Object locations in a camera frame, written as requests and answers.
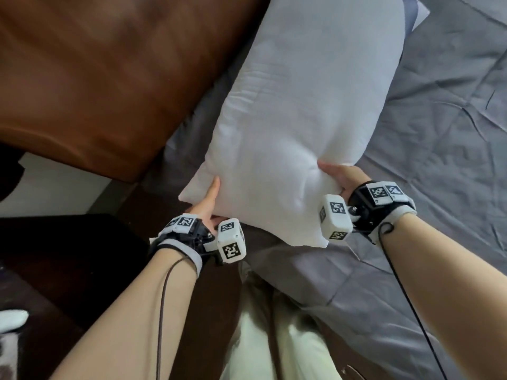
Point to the person's right hand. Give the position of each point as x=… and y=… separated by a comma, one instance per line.
x=350, y=176

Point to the person's left hand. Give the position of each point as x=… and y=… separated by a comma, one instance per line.
x=204, y=209

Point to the grey bed cover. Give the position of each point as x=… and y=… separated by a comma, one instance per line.
x=435, y=154

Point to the right wrist tracker with markers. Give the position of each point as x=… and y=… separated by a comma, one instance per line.
x=336, y=217

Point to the wrist tracker with markers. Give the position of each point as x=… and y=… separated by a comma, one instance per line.
x=229, y=243
x=336, y=217

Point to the left wrist tracker with markers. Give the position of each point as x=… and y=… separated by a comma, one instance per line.
x=229, y=243

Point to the person's left forearm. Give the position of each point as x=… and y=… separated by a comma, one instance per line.
x=126, y=316

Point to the black object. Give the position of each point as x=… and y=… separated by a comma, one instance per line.
x=10, y=174

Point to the person's right forearm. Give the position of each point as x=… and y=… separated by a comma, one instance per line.
x=455, y=280

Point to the white pillow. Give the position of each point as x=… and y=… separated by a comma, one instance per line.
x=289, y=114
x=416, y=11

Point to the person's left thumb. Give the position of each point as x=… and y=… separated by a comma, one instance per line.
x=214, y=193

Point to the brown wooden headboard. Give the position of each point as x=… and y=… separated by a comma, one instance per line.
x=99, y=75

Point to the white rounded object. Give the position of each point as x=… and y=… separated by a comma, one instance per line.
x=12, y=320

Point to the person's right thumb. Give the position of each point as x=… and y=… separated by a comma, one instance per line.
x=330, y=170

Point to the dark wooden nightstand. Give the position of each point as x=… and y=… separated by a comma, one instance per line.
x=59, y=265

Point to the person's pale trousers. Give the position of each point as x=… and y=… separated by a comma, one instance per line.
x=277, y=336

